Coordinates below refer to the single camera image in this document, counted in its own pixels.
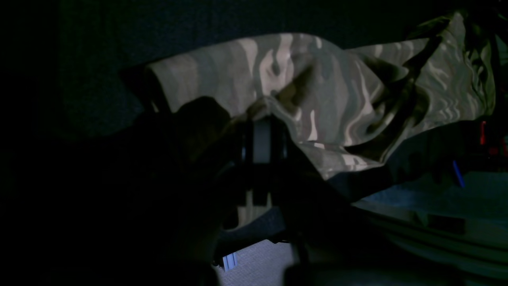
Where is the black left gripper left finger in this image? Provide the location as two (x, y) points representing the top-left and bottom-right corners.
(1, 97), (252, 286)

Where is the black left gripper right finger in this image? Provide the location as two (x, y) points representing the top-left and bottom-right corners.
(270, 117), (466, 286)

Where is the camouflage t-shirt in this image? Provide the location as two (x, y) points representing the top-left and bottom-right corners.
(145, 12), (496, 179)

